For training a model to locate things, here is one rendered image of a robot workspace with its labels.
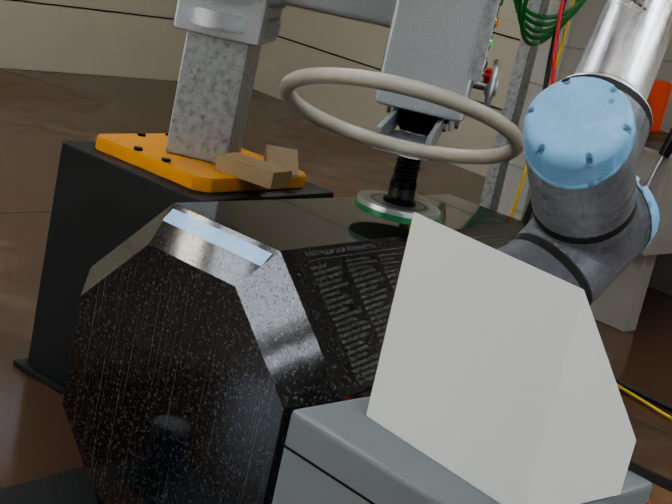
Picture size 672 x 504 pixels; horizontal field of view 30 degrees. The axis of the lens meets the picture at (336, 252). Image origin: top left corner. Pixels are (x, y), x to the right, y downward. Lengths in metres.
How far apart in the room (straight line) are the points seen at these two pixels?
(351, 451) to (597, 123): 0.57
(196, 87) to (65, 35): 5.97
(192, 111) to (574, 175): 2.20
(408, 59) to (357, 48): 6.93
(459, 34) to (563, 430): 1.47
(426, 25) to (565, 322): 1.47
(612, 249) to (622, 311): 4.14
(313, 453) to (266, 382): 0.80
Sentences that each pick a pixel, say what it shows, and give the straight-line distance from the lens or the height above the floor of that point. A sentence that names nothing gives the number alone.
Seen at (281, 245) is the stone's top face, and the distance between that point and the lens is 2.75.
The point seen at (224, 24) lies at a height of 1.19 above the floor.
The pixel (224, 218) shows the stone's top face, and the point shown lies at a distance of 2.88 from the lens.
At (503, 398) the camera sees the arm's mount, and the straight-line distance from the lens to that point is 1.72.
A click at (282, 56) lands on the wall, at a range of 10.54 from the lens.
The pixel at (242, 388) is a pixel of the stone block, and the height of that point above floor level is 0.56.
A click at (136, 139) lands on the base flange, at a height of 0.78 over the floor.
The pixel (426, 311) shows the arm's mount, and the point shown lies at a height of 1.05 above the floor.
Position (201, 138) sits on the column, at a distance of 3.76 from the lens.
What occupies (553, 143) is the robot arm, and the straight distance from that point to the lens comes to 1.70.
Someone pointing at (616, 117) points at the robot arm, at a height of 1.38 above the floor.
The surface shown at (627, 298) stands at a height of 0.16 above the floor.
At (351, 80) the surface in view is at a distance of 2.25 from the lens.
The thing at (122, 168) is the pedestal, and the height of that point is 0.74.
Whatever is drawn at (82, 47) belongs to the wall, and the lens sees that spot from 9.78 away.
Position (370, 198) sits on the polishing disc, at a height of 0.91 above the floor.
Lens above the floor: 1.56
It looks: 15 degrees down
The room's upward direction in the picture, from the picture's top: 12 degrees clockwise
